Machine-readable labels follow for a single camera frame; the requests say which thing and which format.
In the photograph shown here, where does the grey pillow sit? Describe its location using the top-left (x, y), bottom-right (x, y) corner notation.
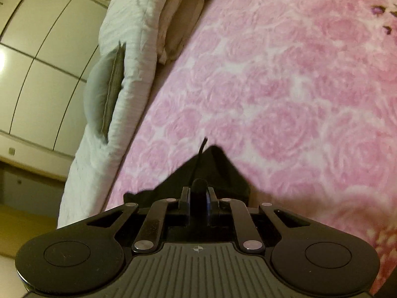
top-left (83, 42), bottom-right (127, 138)

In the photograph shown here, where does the black garment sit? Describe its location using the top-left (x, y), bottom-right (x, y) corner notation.
top-left (123, 137), bottom-right (251, 224)

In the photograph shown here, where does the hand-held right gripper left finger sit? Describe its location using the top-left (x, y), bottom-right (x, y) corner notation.
top-left (87, 187), bottom-right (191, 253)

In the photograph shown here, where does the white quilt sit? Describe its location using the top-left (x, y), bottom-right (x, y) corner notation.
top-left (99, 0), bottom-right (184, 137)

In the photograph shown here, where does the beige folded sheet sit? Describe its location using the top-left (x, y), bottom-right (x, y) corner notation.
top-left (158, 0), bottom-right (215, 66)

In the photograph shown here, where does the white wardrobe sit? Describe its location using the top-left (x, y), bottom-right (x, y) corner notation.
top-left (0, 0), bottom-right (117, 163)

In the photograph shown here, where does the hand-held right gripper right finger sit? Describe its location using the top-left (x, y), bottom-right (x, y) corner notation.
top-left (206, 187), bottom-right (311, 253)

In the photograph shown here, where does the pink floral blanket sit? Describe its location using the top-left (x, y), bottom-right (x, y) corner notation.
top-left (105, 0), bottom-right (397, 295)

